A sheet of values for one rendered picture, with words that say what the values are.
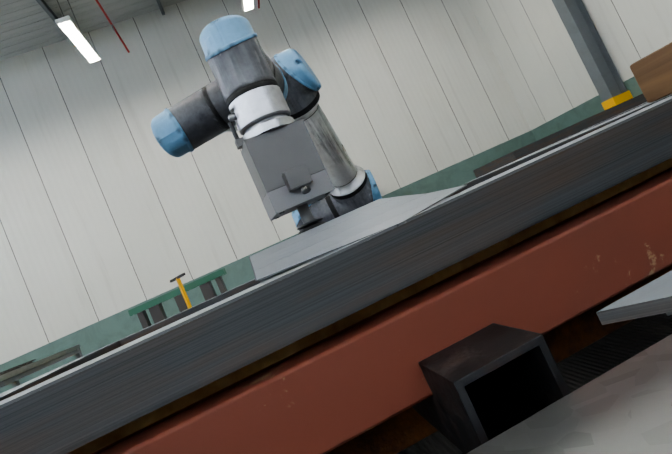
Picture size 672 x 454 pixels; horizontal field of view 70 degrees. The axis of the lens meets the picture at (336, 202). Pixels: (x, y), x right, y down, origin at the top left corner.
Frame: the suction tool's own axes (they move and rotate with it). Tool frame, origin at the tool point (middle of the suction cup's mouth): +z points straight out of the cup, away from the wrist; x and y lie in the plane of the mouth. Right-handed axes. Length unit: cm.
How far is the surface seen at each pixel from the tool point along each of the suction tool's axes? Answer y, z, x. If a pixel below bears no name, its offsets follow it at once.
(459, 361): -5.2, 9.1, -39.7
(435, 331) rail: -4.6, 8.1, -36.8
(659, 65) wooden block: 37.3, -1.6, -23.8
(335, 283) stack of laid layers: -8.6, 3.2, -36.3
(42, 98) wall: -178, -521, 1028
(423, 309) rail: -4.7, 6.7, -36.8
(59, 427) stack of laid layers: -24.0, 3.8, -34.8
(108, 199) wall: -134, -266, 1022
